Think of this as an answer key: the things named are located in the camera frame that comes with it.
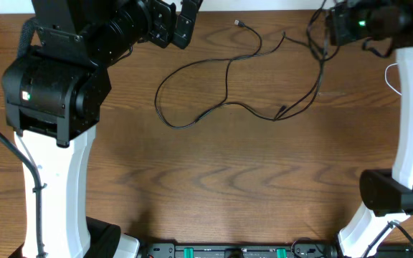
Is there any thin black cable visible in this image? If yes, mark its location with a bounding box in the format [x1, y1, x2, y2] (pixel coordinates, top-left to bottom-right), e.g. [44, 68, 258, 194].
[234, 0, 336, 122]
[154, 31, 340, 130]

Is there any thin white USB cable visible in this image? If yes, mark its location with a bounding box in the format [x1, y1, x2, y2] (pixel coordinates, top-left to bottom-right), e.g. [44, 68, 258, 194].
[384, 63, 403, 97]

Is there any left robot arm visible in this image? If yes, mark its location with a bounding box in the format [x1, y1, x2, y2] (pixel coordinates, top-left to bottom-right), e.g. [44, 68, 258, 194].
[2, 0, 201, 257]

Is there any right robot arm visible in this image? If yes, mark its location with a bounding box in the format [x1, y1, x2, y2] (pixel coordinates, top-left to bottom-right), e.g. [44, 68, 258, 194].
[326, 0, 413, 257]

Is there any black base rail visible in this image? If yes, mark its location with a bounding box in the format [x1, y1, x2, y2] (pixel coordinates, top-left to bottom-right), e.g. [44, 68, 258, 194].
[143, 242, 413, 258]

